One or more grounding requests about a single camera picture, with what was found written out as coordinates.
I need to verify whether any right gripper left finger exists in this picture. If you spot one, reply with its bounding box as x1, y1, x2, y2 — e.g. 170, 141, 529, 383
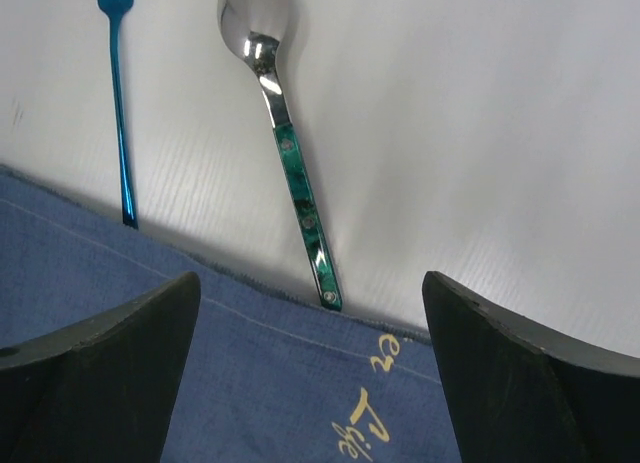
1, 272, 201, 462

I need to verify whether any blue plastic fork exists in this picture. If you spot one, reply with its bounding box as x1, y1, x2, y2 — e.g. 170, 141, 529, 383
97, 0, 139, 229

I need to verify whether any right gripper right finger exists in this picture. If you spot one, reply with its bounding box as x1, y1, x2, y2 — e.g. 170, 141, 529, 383
422, 271, 639, 462

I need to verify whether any blue embroidered cloth placemat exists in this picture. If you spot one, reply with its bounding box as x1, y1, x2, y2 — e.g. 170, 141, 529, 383
1, 170, 459, 462

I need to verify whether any metal spoon teal handle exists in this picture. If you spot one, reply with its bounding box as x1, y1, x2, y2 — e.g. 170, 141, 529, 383
217, 0, 343, 312

